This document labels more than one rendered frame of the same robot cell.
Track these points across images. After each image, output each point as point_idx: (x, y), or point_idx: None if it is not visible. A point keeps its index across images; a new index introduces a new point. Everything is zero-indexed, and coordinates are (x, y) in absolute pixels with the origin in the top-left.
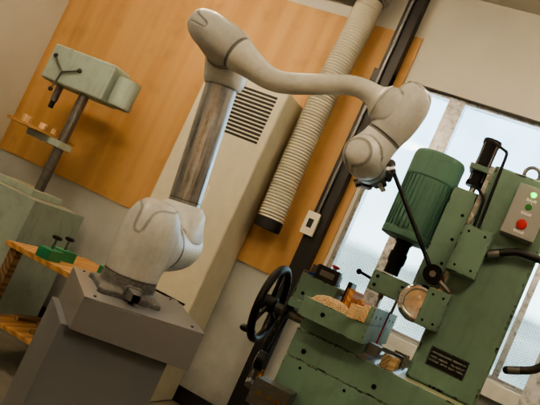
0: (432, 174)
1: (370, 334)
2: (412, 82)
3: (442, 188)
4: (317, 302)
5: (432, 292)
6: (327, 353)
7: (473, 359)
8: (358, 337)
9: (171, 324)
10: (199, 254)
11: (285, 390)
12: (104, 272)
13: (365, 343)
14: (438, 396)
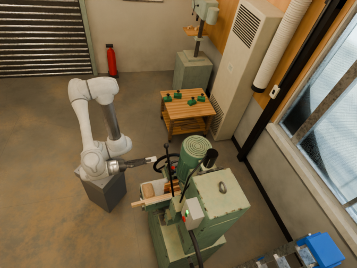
0: (181, 158)
1: (161, 206)
2: (84, 155)
3: (187, 166)
4: (141, 189)
5: (165, 212)
6: None
7: (185, 242)
8: (145, 209)
9: (93, 183)
10: (126, 151)
11: (143, 204)
12: None
13: (156, 208)
14: (165, 245)
